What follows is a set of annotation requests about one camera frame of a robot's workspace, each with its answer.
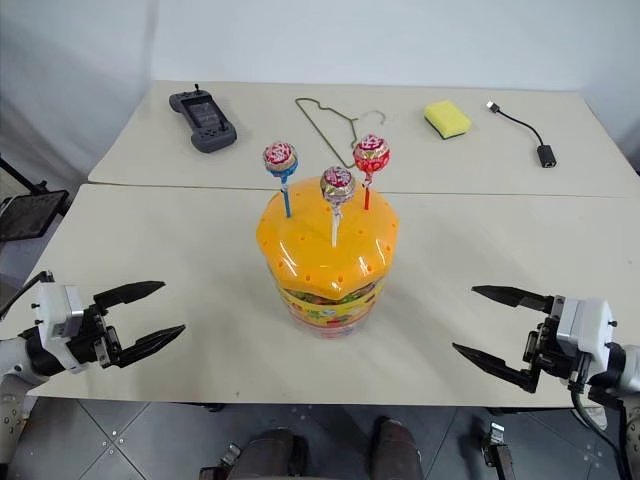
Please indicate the dark rounded shape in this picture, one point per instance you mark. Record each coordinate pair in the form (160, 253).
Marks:
(270, 455)
(397, 450)

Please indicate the white stick lollipop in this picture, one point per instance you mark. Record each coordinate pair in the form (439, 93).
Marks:
(338, 183)

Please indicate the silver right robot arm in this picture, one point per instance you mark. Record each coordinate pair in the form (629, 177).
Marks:
(625, 372)

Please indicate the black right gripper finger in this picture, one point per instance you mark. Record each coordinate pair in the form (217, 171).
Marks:
(500, 367)
(520, 297)

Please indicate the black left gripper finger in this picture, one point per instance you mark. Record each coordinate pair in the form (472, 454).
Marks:
(127, 292)
(147, 345)

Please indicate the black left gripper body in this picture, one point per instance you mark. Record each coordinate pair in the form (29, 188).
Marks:
(92, 342)

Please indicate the black table leg bracket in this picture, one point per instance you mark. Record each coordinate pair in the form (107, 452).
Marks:
(222, 462)
(500, 450)

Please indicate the red stick lollipop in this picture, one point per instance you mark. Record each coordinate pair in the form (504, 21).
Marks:
(371, 153)

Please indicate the orange perforated jar lid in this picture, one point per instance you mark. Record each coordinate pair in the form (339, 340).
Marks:
(310, 260)

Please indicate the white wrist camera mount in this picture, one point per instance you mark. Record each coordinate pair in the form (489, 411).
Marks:
(587, 327)
(57, 320)

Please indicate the yellow sponge with dark base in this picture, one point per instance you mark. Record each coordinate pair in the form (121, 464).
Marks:
(446, 117)

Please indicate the blue stick lollipop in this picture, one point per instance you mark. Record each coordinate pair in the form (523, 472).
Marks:
(280, 157)

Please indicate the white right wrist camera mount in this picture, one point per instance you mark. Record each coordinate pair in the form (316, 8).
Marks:
(587, 327)

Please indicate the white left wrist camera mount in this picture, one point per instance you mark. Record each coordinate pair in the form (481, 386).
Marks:
(57, 320)

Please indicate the dark grey handheld game controller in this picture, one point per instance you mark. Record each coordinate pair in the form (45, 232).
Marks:
(205, 120)

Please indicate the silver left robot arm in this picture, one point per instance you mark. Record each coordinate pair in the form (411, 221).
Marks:
(20, 360)

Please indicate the black metal stand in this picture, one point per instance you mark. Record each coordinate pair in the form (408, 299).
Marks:
(30, 212)

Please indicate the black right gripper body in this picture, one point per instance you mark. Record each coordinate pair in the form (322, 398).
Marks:
(547, 347)

